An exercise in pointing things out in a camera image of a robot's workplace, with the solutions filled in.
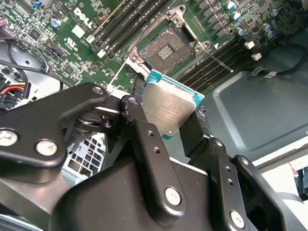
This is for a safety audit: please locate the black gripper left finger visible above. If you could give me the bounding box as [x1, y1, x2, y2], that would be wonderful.
[0, 77, 188, 224]

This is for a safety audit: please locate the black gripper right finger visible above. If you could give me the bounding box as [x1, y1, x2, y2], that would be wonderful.
[180, 108, 289, 231]

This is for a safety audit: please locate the CPU with silver top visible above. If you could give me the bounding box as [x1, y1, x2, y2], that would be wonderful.
[143, 69, 205, 140]

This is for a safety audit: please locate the metal socket cover frame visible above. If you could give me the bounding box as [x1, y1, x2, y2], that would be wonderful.
[124, 51, 152, 81]

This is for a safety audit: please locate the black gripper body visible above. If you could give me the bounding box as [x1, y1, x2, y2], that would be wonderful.
[49, 154, 223, 231]

